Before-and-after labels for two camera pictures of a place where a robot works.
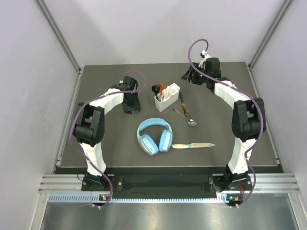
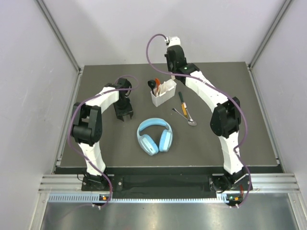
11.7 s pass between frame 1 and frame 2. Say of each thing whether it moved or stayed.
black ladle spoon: moved
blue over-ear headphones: stayed
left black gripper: moved
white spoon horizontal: moved
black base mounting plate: stayed
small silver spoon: stayed
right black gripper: moved
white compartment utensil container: moved
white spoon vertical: moved
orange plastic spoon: moved
